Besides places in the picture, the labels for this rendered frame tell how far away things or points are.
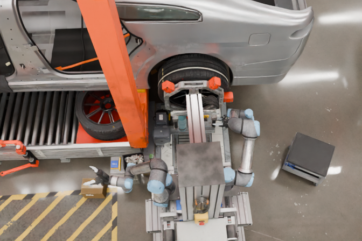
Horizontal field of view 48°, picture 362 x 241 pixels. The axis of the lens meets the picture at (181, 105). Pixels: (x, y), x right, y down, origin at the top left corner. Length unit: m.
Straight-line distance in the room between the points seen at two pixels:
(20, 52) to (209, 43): 1.58
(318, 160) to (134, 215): 1.91
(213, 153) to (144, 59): 1.54
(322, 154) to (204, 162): 2.19
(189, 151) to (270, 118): 2.52
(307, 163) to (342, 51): 1.76
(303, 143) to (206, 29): 1.66
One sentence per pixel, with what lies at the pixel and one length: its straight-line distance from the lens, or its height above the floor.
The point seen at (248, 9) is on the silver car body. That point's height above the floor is 1.72.
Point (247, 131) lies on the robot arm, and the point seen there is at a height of 1.27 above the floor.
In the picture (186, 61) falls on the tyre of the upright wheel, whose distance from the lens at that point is 3.57.
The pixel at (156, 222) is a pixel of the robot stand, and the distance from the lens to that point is 3.47.
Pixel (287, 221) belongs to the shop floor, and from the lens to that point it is 4.32.
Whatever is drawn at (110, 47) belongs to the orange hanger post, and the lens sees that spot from 2.53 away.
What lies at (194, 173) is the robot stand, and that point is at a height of 2.03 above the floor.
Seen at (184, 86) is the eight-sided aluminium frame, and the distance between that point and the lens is 3.50.
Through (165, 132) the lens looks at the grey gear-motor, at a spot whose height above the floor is 0.40.
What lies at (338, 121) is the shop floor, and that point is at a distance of 4.85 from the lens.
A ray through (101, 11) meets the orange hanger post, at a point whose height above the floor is 2.46.
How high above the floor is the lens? 4.12
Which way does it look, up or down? 62 degrees down
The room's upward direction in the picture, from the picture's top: 4 degrees counter-clockwise
